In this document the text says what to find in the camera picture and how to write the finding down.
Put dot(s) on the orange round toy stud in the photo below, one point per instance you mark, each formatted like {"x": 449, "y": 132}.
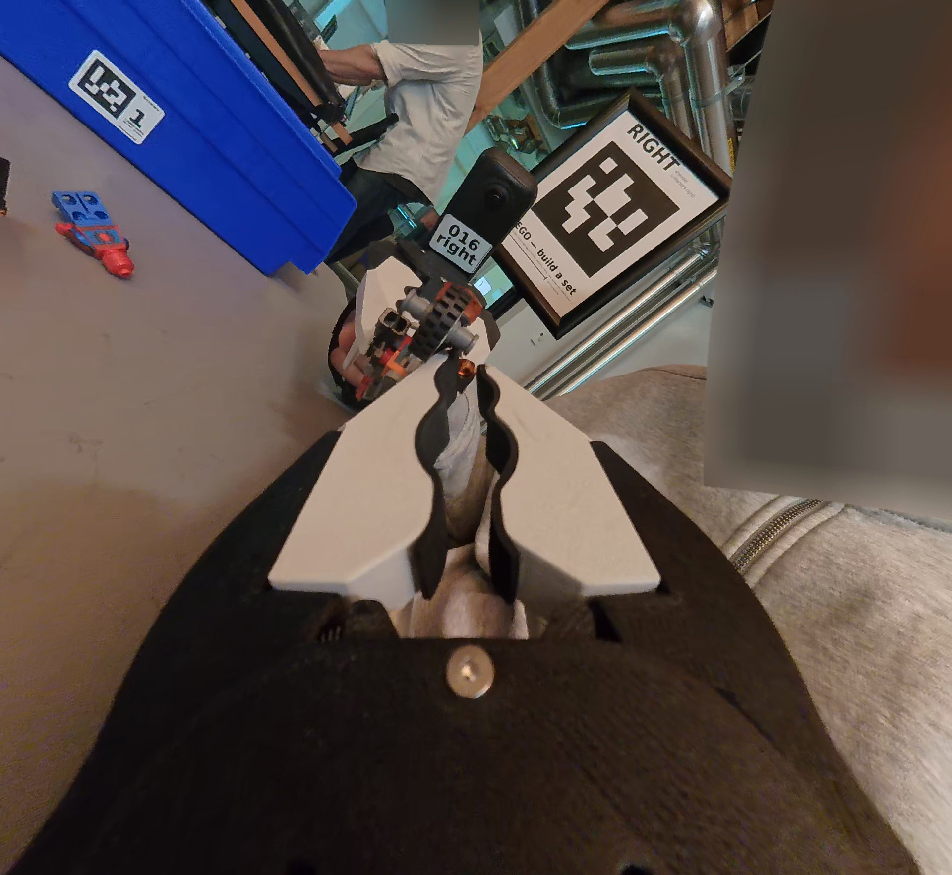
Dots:
{"x": 465, "y": 369}

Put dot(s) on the blue red toy minifigure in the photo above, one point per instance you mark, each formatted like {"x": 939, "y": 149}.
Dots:
{"x": 93, "y": 228}

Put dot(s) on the framed marker sign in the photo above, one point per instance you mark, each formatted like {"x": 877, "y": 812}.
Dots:
{"x": 610, "y": 213}

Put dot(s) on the black toy brick motorcycle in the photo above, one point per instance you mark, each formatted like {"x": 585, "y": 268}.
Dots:
{"x": 439, "y": 317}

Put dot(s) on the person's right hand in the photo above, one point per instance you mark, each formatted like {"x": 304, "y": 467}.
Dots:
{"x": 349, "y": 365}

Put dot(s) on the blue plastic bin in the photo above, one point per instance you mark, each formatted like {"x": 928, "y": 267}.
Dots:
{"x": 186, "y": 108}

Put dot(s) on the wooden edged desk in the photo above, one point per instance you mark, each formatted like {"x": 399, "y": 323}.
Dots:
{"x": 256, "y": 30}

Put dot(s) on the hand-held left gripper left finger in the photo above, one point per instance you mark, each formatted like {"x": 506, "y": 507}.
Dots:
{"x": 357, "y": 518}

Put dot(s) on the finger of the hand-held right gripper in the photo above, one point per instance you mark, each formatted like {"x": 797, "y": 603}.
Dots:
{"x": 487, "y": 347}
{"x": 383, "y": 302}

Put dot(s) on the silver ventilation duct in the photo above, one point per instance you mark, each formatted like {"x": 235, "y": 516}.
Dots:
{"x": 692, "y": 19}

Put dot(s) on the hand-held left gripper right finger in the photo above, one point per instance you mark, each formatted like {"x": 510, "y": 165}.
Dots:
{"x": 573, "y": 518}

